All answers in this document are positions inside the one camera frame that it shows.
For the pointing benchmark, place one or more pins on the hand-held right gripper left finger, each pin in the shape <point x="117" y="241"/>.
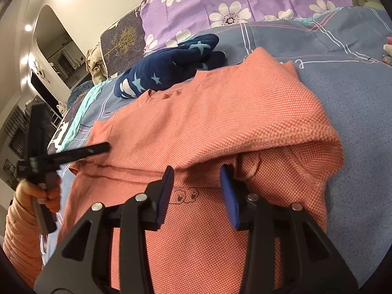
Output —
<point x="165" y="196"/>

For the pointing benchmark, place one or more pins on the salmon knit shirt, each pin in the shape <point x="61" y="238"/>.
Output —
<point x="214" y="122"/>

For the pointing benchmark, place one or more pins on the dark shelf unit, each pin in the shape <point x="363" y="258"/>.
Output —
<point x="17" y="134"/>

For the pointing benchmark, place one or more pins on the black television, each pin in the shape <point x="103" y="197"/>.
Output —
<point x="41" y="90"/>

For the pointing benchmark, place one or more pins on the person's left hand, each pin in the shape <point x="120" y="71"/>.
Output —
<point x="26" y="194"/>

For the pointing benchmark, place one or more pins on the stack of folded clothes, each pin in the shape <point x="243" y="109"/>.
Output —
<point x="388" y="49"/>

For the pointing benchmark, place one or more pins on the beige striped cloth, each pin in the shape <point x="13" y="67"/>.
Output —
<point x="96" y="67"/>

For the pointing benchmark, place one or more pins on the dark tree-print cushion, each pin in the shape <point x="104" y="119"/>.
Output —
<point x="122" y="43"/>

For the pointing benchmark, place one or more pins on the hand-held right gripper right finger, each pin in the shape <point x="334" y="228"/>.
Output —
<point x="229" y="196"/>

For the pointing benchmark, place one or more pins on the turquoise sheet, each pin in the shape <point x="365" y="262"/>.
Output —
<point x="90" y="99"/>

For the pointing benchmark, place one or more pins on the person's left forearm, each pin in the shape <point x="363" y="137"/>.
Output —
<point x="21" y="239"/>

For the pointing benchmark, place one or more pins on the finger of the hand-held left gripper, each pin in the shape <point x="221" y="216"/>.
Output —
<point x="82" y="152"/>

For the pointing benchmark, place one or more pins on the blue-grey bed sheet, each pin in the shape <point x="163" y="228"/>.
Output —
<point x="352" y="113"/>

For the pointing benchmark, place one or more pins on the navy star-print fleece garment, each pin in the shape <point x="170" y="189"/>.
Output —
<point x="165" y="67"/>

